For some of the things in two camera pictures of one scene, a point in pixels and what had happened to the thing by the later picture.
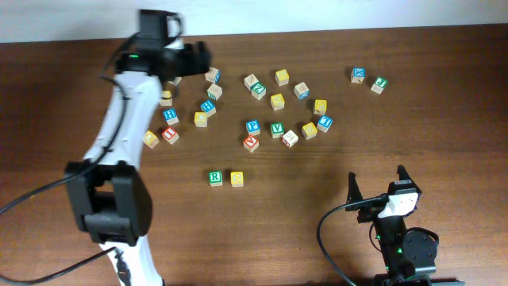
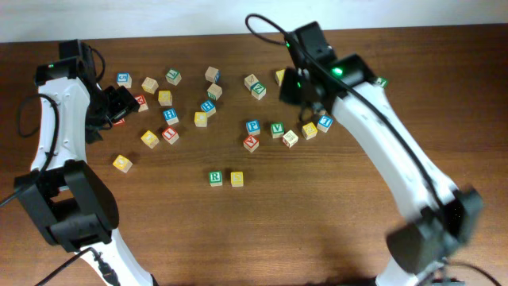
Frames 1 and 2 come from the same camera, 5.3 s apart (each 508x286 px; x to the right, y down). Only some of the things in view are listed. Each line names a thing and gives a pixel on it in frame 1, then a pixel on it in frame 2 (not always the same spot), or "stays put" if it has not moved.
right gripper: x=368 y=212 to x=285 y=93
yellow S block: x=236 y=179 stays put
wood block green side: x=214 y=91 stays put
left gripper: x=184 y=67 to x=125 y=102
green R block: x=215 y=178 stays put
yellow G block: x=168 y=102 stays put
